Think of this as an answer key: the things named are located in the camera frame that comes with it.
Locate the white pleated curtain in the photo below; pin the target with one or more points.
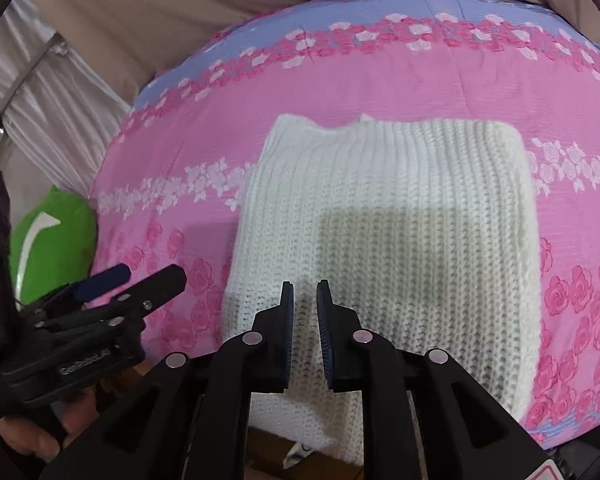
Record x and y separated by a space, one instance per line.
45 105

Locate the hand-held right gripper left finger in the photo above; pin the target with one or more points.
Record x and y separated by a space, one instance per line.
288 317

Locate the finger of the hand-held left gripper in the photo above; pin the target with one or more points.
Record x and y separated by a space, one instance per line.
102 282
152 287

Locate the white red black knit sweater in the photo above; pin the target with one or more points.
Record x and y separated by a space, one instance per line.
380 240

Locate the person's left hand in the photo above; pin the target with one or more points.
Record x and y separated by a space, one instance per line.
30 437

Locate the pink floral bed sheet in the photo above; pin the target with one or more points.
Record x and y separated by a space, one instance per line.
190 125

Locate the green plush toy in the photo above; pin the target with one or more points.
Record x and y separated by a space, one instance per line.
55 230

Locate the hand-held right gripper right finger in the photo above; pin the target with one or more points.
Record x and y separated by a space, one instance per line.
323 320

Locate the beige backdrop cloth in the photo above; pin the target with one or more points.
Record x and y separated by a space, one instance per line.
180 15

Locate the brown cardboard box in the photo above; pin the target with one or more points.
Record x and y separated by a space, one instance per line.
272 447

